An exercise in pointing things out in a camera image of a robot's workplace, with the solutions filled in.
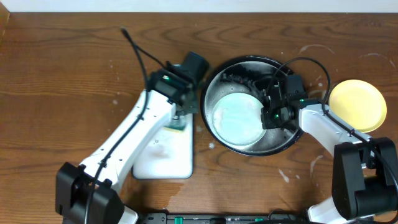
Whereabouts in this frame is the green yellow sponge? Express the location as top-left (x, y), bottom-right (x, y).
top-left (165, 115), bottom-right (187, 131)

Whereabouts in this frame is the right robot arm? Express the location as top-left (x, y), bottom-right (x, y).
top-left (261, 86), bottom-right (397, 223)

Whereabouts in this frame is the mint green plate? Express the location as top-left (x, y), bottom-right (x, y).
top-left (210, 93), bottom-right (266, 148)

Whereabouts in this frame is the round black tray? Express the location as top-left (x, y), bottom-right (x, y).
top-left (200, 55), bottom-right (303, 156)

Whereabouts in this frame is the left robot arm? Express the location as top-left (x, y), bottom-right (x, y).
top-left (55, 67), bottom-right (199, 223)

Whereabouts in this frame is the black rectangular foam tray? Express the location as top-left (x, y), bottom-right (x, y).
top-left (132, 114), bottom-right (194, 180)

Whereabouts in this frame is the yellow plate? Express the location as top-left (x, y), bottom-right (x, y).
top-left (328, 80), bottom-right (387, 133)

